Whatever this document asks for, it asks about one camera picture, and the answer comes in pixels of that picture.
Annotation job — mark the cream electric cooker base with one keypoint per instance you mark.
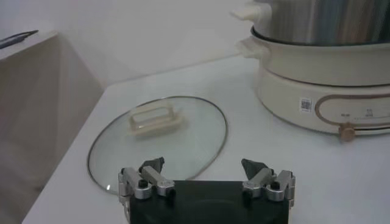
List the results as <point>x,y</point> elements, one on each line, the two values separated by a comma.
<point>289,76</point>

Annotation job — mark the perforated steel steamer basket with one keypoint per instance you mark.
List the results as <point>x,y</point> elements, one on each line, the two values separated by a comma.
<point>304,21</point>

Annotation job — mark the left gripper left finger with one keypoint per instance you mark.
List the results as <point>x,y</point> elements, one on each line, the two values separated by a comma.
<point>152,179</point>

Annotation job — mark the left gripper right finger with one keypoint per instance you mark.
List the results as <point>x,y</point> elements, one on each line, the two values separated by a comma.
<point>262,179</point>

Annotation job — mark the grey usb hub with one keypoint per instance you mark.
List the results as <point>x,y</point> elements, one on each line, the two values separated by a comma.
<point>13,42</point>

